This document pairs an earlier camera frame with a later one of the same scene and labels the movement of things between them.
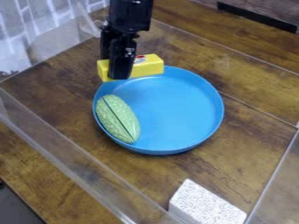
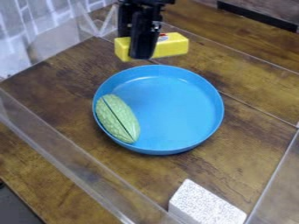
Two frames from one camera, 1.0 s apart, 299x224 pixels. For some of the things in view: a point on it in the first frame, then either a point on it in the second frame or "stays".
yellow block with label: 148,65 to 173,44
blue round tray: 180,104 stays
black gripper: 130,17 to 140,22
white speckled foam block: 194,205 stays
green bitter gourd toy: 118,119 stays
